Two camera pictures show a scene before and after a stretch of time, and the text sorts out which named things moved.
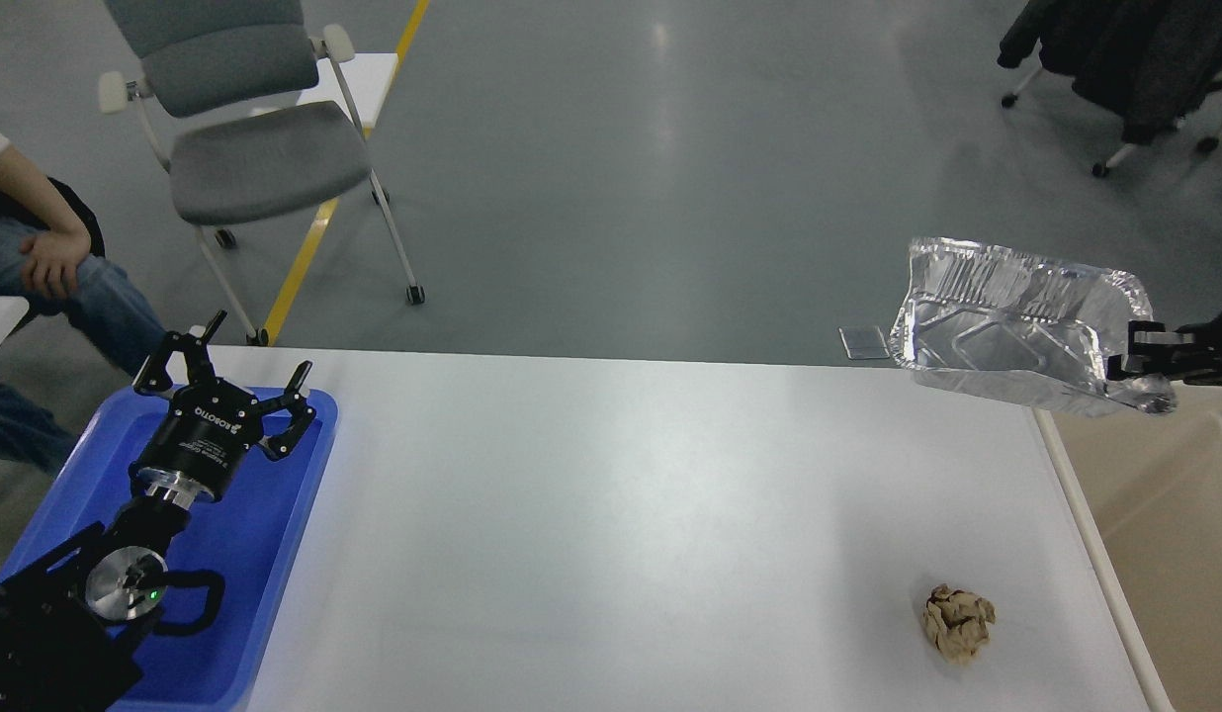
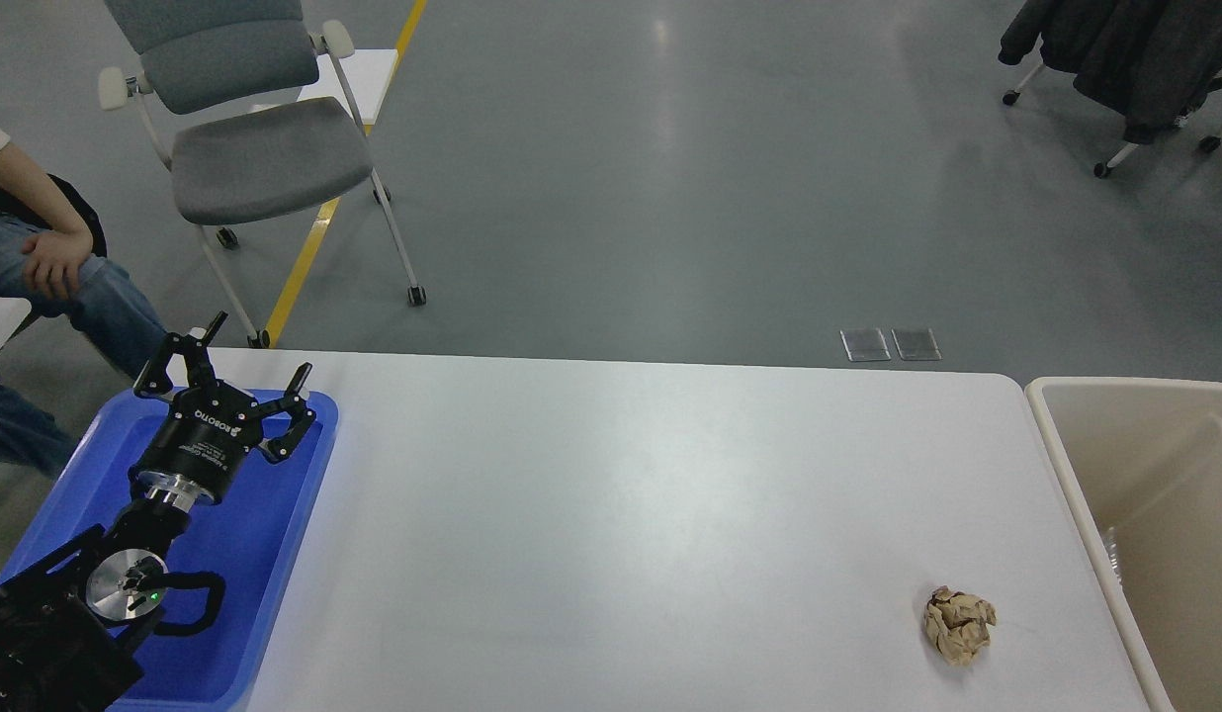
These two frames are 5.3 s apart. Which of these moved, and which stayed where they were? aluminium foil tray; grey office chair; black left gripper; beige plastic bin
Moved: aluminium foil tray
Stayed: beige plastic bin; black left gripper; grey office chair
